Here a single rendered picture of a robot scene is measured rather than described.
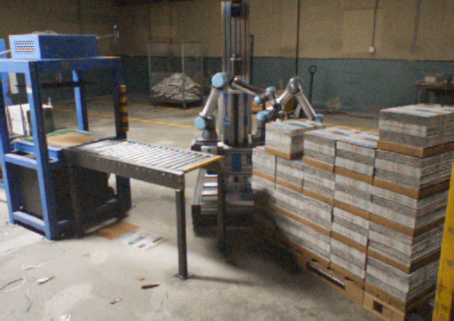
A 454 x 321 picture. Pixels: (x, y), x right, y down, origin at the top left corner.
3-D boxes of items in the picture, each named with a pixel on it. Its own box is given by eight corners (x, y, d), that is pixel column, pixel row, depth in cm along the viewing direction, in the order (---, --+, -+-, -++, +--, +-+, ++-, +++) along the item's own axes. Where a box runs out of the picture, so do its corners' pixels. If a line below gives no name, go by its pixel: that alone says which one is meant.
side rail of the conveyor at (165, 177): (185, 189, 292) (184, 172, 289) (180, 191, 287) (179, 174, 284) (68, 160, 366) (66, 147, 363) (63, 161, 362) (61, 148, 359)
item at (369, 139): (370, 132, 287) (370, 130, 287) (408, 139, 265) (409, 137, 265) (334, 139, 267) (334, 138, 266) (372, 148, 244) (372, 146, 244)
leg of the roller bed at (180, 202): (188, 275, 309) (185, 188, 292) (183, 278, 305) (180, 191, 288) (183, 272, 312) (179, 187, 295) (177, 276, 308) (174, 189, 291)
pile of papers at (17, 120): (55, 130, 433) (52, 105, 427) (28, 136, 410) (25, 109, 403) (35, 127, 454) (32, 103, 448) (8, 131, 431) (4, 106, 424)
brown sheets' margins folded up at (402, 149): (398, 268, 288) (412, 131, 264) (440, 288, 264) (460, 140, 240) (363, 286, 267) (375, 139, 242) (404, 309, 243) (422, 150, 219)
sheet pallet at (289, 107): (302, 114, 994) (303, 90, 980) (286, 119, 928) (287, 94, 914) (258, 110, 1060) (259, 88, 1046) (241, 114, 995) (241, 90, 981)
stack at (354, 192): (284, 229, 384) (286, 141, 363) (397, 287, 291) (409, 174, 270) (251, 239, 363) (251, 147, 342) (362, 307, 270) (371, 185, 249)
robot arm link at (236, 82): (221, 81, 375) (270, 104, 362) (216, 82, 365) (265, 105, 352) (225, 69, 370) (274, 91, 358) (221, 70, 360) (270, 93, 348)
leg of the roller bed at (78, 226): (83, 234, 377) (76, 162, 360) (78, 236, 373) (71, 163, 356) (80, 232, 381) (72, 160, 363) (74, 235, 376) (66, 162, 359)
